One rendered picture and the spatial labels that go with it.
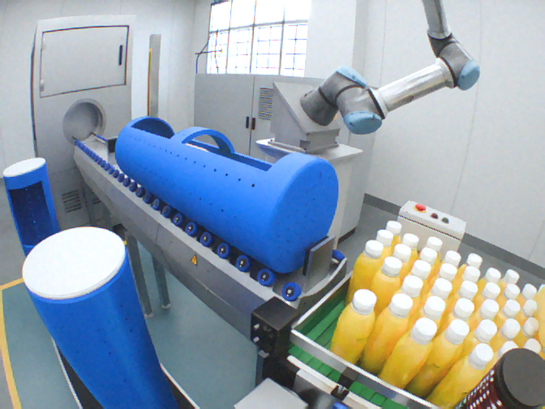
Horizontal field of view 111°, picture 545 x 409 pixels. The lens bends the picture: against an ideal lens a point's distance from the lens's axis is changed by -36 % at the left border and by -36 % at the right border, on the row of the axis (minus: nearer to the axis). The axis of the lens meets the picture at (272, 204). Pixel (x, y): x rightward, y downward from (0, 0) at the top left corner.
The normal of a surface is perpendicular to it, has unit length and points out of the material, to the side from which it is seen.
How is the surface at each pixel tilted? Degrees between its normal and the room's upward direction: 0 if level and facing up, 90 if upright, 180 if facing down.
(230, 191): 64
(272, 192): 50
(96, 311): 90
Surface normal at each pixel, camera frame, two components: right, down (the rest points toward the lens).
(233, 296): -0.59, -0.05
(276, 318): 0.07, -0.91
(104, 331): 0.75, 0.33
